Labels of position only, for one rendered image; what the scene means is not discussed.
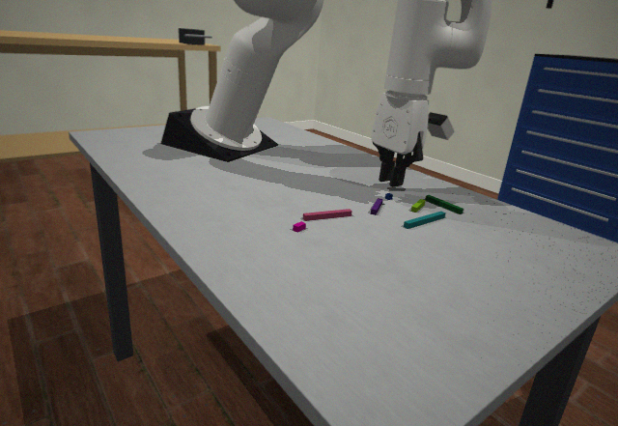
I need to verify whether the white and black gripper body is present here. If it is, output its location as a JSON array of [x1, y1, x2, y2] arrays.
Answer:
[[372, 91, 429, 155]]

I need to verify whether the magenta rod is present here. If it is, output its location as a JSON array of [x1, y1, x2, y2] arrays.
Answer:
[[293, 221, 306, 232]]

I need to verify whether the turquoise rod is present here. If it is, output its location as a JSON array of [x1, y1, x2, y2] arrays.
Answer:
[[404, 212, 446, 229]]

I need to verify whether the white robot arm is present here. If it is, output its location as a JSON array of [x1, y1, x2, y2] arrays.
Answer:
[[190, 0, 492, 151]]

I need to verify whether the pink rod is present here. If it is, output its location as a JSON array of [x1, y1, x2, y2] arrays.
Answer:
[[303, 209, 352, 221]]

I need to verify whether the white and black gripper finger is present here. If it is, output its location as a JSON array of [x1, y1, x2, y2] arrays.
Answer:
[[373, 142, 395, 182], [390, 131, 423, 187]]

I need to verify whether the purple rod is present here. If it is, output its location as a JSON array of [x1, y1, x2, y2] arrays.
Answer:
[[371, 198, 382, 215]]

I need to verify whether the dark green rod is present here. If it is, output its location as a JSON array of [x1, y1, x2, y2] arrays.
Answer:
[[425, 195, 464, 214]]

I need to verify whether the lime green rod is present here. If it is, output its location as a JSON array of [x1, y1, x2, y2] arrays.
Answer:
[[411, 199, 426, 213]]

